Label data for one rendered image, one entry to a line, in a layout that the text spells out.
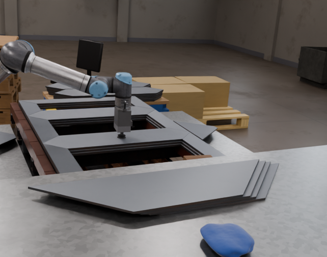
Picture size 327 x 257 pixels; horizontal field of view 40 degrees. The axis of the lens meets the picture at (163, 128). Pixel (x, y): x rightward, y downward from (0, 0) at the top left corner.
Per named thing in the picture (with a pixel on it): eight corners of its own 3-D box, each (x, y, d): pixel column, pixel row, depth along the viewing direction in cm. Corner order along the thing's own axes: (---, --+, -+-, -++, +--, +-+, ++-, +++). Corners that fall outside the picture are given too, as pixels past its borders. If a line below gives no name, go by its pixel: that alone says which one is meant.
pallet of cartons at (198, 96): (215, 109, 617) (218, 75, 603) (249, 129, 539) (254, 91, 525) (124, 112, 570) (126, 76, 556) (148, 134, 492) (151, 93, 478)
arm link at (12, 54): (-3, 38, 183) (111, 81, 190) (5, 37, 194) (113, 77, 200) (-11, 65, 186) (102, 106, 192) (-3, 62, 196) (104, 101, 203)
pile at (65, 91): (147, 88, 349) (147, 80, 348) (169, 101, 315) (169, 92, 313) (43, 91, 316) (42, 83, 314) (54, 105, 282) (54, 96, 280)
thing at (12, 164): (10, 128, 278) (9, 124, 277) (54, 234, 166) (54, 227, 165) (-25, 131, 269) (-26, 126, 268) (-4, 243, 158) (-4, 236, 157)
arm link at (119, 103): (129, 95, 215) (133, 99, 207) (128, 104, 216) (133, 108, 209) (113, 95, 212) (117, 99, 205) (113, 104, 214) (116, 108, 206)
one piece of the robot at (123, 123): (138, 103, 208) (136, 136, 213) (133, 98, 216) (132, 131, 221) (117, 103, 205) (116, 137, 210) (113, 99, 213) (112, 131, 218)
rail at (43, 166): (17, 111, 272) (17, 102, 271) (92, 258, 133) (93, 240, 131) (10, 112, 271) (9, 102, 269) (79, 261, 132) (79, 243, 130)
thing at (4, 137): (10, 129, 268) (10, 123, 266) (20, 152, 234) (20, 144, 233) (-12, 130, 262) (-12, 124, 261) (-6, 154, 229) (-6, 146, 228)
